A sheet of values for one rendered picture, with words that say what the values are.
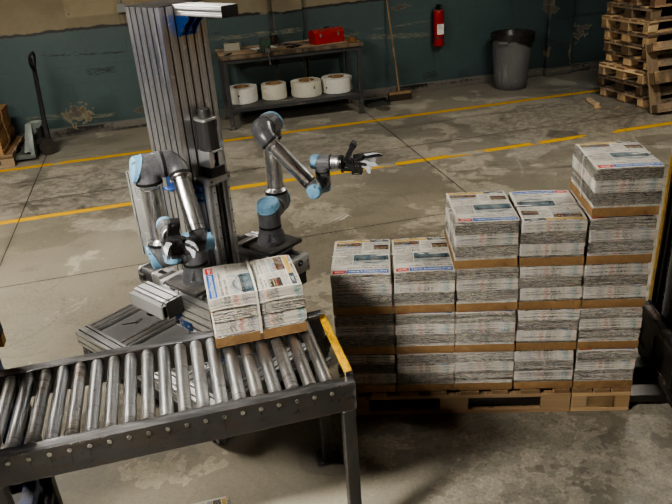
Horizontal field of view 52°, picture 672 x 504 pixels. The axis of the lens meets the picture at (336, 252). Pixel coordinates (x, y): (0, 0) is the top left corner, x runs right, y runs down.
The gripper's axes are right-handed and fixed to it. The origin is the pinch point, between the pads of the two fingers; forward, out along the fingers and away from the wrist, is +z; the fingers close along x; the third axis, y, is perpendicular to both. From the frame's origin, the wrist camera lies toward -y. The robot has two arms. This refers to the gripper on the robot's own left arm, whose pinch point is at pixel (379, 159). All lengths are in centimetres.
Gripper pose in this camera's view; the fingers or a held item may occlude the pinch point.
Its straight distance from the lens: 341.3
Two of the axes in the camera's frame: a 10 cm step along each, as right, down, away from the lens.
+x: -2.4, 5.6, -7.9
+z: 9.7, 0.5, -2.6
